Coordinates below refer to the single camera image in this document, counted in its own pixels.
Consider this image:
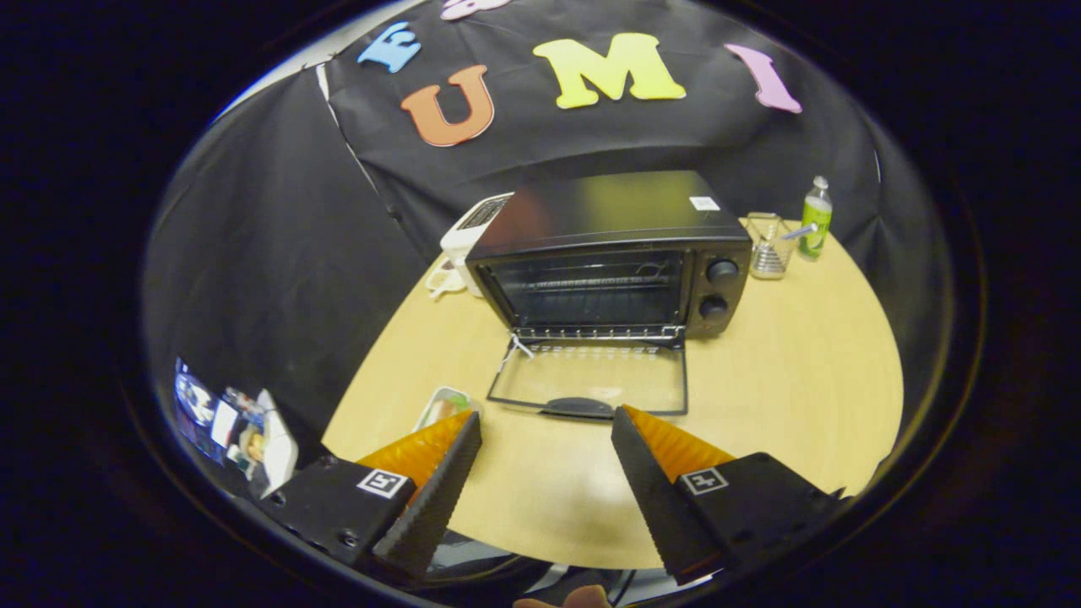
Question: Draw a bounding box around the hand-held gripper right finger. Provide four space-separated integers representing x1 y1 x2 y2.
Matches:
610 404 848 587

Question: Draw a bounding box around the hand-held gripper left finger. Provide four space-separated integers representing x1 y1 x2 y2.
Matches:
256 410 483 584

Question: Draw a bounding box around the black toaster oven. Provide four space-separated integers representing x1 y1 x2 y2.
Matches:
464 171 752 421

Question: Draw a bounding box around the white food tray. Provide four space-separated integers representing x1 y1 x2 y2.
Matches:
414 386 475 433

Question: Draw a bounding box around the white slot toaster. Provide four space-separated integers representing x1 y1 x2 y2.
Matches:
439 193 514 298

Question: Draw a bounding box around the white box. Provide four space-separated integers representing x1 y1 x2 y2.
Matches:
253 388 299 499

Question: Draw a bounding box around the clear glass cup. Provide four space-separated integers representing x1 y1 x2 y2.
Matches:
746 211 799 281

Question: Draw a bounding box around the clear bottle with green label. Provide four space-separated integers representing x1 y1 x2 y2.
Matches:
798 176 834 263

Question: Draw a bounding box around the white string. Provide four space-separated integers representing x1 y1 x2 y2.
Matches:
500 334 535 372

